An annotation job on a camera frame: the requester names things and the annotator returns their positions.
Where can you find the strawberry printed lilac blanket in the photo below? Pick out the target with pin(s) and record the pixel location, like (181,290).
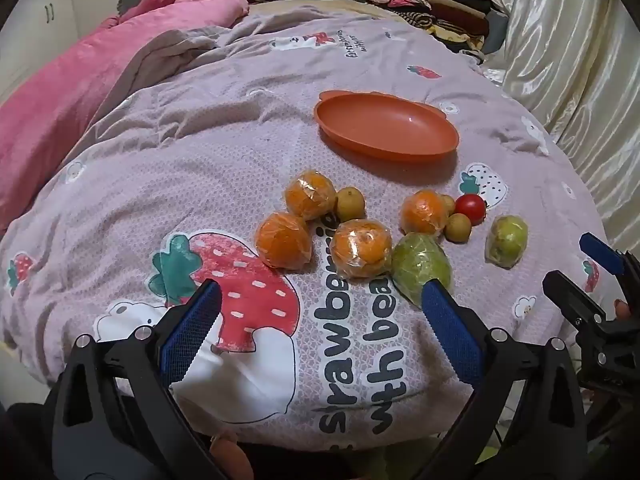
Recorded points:
(200,160)

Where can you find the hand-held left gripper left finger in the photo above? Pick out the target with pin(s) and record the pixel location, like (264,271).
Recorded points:
(192,325)

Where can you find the green pear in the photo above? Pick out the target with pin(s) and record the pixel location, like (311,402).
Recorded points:
(506,240)
(417,260)

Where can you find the cream satin curtain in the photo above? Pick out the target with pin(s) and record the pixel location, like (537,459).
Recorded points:
(565,60)

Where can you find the plastic-wrapped orange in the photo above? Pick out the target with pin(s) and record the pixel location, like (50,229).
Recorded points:
(282,240)
(424,212)
(361,249)
(310,195)

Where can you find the orange plastic plate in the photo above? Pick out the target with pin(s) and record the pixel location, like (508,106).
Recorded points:
(385,125)

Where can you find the pink fleece blanket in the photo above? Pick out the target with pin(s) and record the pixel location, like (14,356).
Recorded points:
(75,85)

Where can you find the small yellow longan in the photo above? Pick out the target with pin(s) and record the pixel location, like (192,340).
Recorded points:
(457,228)
(448,204)
(350,204)

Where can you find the red tomato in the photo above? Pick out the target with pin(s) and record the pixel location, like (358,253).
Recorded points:
(471,208)

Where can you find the stack of folded clothes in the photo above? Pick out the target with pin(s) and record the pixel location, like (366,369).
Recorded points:
(440,10)

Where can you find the white wardrobe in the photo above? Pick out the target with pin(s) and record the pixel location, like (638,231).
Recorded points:
(45,25)

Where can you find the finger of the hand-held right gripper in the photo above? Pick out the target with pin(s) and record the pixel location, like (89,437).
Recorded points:
(597,252)
(575,295)

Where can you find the beige bed sheet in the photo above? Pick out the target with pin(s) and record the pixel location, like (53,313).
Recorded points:
(325,7)

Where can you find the person's right hand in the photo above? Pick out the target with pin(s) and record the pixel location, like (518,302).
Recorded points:
(622,309)

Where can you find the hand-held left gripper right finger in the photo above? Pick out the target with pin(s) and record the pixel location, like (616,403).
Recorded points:
(452,330)

